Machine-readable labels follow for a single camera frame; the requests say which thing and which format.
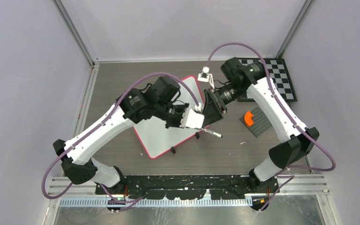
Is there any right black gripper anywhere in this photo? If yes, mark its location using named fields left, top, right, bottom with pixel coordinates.
left=201, top=82, right=246, bottom=128

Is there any white marker blue cap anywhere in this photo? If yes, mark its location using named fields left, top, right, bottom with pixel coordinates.
left=201, top=128, right=223, bottom=138

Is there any white whiteboard pink rim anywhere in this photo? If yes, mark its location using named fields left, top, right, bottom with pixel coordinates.
left=133, top=75, right=204, bottom=159

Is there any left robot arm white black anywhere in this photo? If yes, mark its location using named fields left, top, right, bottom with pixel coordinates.
left=53, top=72, right=195, bottom=194

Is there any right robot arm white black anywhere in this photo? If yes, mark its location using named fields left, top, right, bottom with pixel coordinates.
left=203, top=57, right=319, bottom=192

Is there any orange curved block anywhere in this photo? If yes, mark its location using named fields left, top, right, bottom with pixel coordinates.
left=243, top=111, right=254, bottom=127

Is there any grey lego baseplate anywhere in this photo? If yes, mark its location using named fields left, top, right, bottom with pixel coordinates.
left=240, top=107, right=272, bottom=137

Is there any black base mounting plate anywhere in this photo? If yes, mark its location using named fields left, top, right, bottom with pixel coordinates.
left=95, top=175, right=278, bottom=200

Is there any black white checkerboard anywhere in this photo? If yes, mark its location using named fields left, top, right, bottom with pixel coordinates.
left=238, top=58, right=297, bottom=102

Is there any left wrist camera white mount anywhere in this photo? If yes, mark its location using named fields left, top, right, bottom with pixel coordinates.
left=180, top=107, right=204, bottom=129

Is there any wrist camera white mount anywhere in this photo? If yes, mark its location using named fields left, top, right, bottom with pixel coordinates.
left=180, top=107, right=204, bottom=129
left=197, top=71, right=215, bottom=89

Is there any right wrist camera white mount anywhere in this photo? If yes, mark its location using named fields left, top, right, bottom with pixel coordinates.
left=197, top=71, right=215, bottom=89

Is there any white slotted cable duct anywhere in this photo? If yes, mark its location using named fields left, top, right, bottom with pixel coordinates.
left=59, top=196, right=253, bottom=208

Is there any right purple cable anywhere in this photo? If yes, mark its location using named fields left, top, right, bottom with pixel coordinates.
left=206, top=42, right=337, bottom=212

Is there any purple cable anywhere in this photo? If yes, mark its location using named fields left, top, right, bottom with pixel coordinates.
left=206, top=42, right=337, bottom=212
left=41, top=72, right=203, bottom=212

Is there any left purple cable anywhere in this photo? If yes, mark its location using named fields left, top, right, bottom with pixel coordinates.
left=41, top=72, right=203, bottom=212

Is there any aluminium frame rail front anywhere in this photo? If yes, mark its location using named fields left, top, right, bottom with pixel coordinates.
left=47, top=177, right=97, bottom=197

